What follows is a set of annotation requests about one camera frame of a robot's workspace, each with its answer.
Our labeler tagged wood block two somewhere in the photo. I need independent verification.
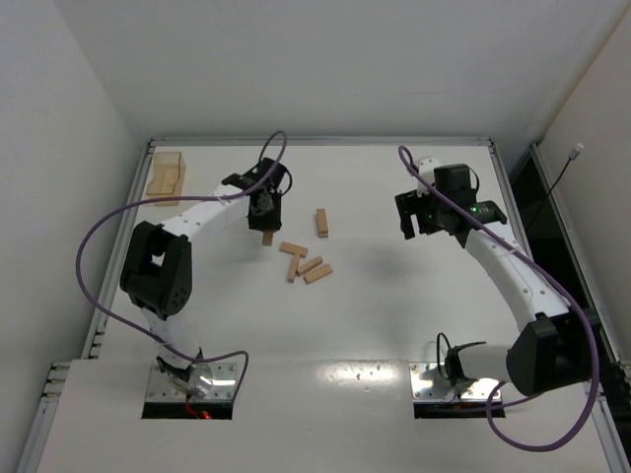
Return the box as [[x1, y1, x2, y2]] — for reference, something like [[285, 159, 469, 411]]
[[262, 232, 274, 246]]

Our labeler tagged wood block one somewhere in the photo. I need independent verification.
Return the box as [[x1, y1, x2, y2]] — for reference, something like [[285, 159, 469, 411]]
[[315, 208, 329, 237]]

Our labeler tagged transparent orange plastic box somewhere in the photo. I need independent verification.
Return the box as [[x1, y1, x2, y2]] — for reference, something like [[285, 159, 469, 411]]
[[146, 152, 186, 199]]

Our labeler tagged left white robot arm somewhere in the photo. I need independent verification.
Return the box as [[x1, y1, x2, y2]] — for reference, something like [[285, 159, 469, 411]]
[[119, 158, 293, 395]]

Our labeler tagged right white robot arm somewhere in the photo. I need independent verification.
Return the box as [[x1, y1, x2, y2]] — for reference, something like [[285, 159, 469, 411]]
[[394, 158, 597, 396]]

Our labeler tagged wood block three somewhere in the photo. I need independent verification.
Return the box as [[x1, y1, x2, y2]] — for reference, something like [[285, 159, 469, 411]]
[[279, 241, 309, 258]]

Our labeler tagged wood block four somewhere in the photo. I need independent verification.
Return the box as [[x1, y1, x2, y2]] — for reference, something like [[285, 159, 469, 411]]
[[287, 254, 302, 283]]

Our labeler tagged wood block five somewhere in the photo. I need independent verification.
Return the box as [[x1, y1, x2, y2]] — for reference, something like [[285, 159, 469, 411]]
[[297, 256, 323, 276]]

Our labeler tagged wood block six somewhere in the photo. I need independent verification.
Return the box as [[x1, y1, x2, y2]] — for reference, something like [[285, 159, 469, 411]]
[[304, 263, 332, 284]]

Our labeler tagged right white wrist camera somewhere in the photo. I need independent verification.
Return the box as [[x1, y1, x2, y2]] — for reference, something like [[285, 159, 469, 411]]
[[414, 156, 441, 197]]

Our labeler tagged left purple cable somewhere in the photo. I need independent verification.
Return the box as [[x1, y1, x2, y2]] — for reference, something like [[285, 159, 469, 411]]
[[75, 130, 289, 395]]

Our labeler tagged black wall cable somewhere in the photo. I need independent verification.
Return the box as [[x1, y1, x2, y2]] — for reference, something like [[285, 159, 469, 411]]
[[512, 143, 585, 233]]

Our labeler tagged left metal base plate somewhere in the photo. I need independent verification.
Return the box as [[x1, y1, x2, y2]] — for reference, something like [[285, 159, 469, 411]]
[[145, 363, 237, 403]]

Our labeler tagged metal base plate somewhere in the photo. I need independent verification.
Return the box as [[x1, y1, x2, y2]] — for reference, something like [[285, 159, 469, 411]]
[[145, 363, 237, 403], [408, 362, 498, 404]]

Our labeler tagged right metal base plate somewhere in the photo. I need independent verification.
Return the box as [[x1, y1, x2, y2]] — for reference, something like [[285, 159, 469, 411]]
[[408, 362, 498, 404]]

